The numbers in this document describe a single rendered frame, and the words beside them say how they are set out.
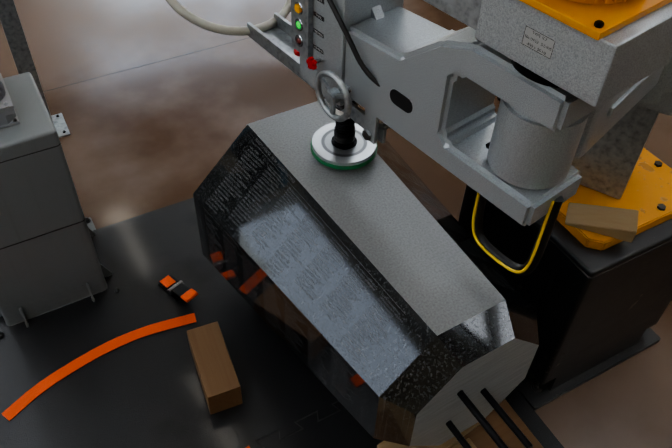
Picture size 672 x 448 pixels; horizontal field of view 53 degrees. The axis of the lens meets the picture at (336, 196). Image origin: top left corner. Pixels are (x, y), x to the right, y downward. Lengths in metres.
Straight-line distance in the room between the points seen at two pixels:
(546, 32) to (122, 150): 2.67
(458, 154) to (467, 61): 0.26
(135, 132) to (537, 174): 2.58
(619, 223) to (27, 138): 1.88
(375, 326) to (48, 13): 3.58
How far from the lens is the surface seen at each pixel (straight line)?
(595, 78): 1.31
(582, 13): 1.31
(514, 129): 1.52
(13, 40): 3.57
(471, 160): 1.67
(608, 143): 2.25
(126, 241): 3.16
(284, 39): 2.36
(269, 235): 2.20
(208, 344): 2.61
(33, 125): 2.48
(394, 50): 1.73
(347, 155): 2.19
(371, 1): 1.86
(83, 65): 4.35
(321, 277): 2.04
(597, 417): 2.79
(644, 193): 2.43
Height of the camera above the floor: 2.28
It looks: 44 degrees down
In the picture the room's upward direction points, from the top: 2 degrees clockwise
